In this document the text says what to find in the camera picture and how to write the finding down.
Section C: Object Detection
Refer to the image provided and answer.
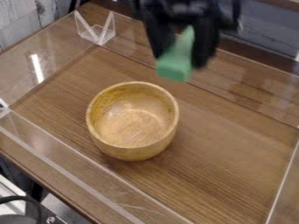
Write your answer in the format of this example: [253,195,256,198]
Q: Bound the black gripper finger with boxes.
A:
[142,14,174,58]
[191,18,220,69]

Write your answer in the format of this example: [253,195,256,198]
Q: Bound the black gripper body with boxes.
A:
[130,0,241,32]

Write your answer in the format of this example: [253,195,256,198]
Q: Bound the green rectangular block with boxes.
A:
[156,26,193,82]

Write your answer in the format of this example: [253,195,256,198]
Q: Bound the brown wooden bowl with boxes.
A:
[85,81,180,161]

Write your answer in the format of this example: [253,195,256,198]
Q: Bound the clear acrylic tray walls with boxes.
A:
[0,13,299,224]

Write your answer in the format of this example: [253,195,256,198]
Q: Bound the clear acrylic corner bracket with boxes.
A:
[73,11,116,46]

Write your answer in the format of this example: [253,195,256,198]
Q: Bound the black metal table frame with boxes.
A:
[0,155,92,224]

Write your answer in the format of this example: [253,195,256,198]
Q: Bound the black cable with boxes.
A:
[0,195,42,224]

